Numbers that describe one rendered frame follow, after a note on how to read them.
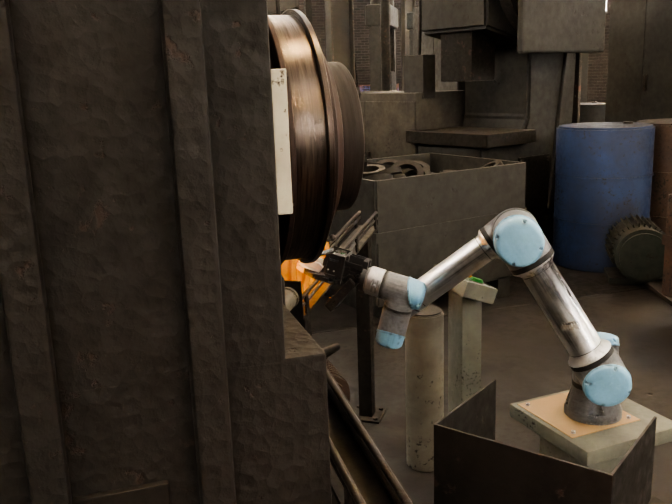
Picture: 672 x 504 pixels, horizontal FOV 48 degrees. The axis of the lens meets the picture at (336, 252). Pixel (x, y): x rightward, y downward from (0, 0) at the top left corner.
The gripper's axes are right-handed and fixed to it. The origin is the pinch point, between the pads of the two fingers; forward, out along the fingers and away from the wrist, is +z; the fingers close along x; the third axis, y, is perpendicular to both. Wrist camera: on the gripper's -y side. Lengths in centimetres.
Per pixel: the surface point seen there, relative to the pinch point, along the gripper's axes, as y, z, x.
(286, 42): 59, -10, 62
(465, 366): -31, -49, -42
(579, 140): 23, -70, -292
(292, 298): -4.9, -4.5, 11.3
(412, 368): -32, -35, -30
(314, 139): 46, -19, 68
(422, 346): -24, -36, -29
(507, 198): -10, -41, -226
